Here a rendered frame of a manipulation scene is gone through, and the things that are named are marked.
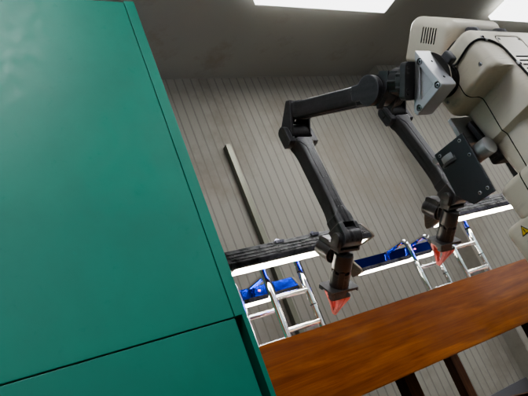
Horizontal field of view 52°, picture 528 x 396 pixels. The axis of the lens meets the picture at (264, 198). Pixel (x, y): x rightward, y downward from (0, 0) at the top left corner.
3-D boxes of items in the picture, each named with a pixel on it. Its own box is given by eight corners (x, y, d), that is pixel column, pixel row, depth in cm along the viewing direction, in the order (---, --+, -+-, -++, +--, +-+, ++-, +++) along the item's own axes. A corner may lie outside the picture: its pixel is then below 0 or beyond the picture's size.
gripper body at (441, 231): (425, 242, 181) (430, 222, 178) (445, 237, 186) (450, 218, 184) (441, 251, 176) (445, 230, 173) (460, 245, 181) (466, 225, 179)
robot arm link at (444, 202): (450, 194, 170) (467, 191, 175) (423, 182, 179) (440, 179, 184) (442, 229, 175) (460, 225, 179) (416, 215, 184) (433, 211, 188)
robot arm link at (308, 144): (283, 122, 165) (311, 122, 171) (275, 134, 169) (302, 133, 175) (342, 242, 146) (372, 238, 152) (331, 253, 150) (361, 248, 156)
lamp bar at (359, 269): (446, 247, 292) (440, 236, 294) (361, 272, 259) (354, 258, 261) (436, 254, 298) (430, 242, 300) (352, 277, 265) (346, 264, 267)
